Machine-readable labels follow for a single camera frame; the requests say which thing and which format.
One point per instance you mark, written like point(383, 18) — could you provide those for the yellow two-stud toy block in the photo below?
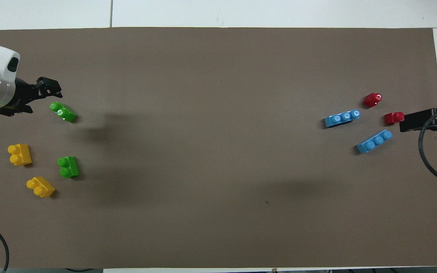
point(41, 187)
point(20, 154)

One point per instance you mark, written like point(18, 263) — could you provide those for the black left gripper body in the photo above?
point(23, 93)

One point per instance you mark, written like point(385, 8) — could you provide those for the brown table mat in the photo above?
point(218, 151)

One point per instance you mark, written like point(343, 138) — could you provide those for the green two-stud toy block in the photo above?
point(63, 112)
point(68, 167)

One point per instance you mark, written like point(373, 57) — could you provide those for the red single-stud toy block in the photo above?
point(372, 100)
point(393, 118)

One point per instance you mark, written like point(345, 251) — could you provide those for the blue three-stud toy block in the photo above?
point(374, 141)
point(341, 118)

